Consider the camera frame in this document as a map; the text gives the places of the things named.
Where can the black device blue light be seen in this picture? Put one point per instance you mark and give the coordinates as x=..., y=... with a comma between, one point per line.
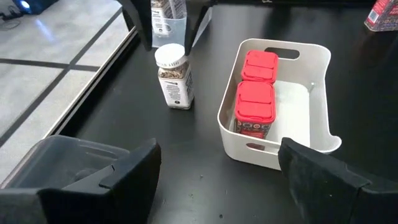
x=40, y=4

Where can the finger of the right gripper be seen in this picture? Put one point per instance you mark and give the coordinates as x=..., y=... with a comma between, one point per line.
x=194, y=21
x=140, y=18

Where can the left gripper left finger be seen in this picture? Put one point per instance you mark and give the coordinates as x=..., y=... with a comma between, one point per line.
x=118, y=199

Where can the clear plastic bin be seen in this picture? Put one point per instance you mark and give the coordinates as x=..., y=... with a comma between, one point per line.
x=169, y=37

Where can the dark grey translucent bin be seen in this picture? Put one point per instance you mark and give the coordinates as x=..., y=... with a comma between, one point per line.
x=62, y=158

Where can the white-capped seasoning jar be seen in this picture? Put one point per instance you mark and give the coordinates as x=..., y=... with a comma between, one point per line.
x=161, y=12
x=175, y=90

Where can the white plastic bin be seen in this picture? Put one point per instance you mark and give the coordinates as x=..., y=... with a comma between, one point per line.
x=230, y=146

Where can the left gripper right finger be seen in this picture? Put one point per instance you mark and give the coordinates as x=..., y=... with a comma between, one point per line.
x=329, y=199

